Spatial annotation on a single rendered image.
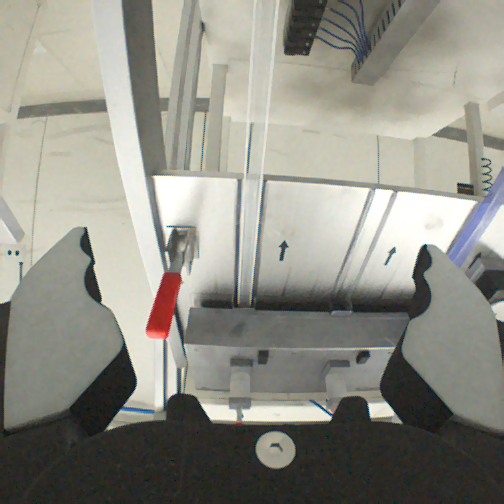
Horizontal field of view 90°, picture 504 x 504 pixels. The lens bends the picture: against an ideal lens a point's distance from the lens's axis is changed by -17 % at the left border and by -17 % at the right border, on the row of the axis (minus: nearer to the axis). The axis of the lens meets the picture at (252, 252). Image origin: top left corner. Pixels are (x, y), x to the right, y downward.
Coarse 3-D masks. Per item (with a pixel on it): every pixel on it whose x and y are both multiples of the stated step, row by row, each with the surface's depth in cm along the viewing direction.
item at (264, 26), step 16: (256, 0) 14; (272, 0) 14; (256, 16) 14; (272, 16) 14; (256, 32) 15; (272, 32) 15; (256, 48) 16; (272, 48) 16; (256, 64) 16; (272, 64) 16; (256, 80) 17; (256, 96) 18; (256, 112) 18; (256, 128) 19; (256, 144) 20; (256, 160) 21; (256, 176) 22; (256, 192) 23; (256, 208) 24; (256, 224) 25; (256, 240) 26; (240, 256) 28; (240, 272) 29; (240, 288) 31; (240, 304) 33
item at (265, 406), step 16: (192, 384) 40; (208, 400) 38; (224, 400) 38; (256, 400) 39; (272, 400) 39; (288, 400) 39; (304, 400) 39; (320, 400) 39; (368, 400) 39; (384, 400) 39; (224, 416) 42; (256, 416) 41; (272, 416) 41; (288, 416) 42; (304, 416) 42; (320, 416) 42; (384, 416) 44
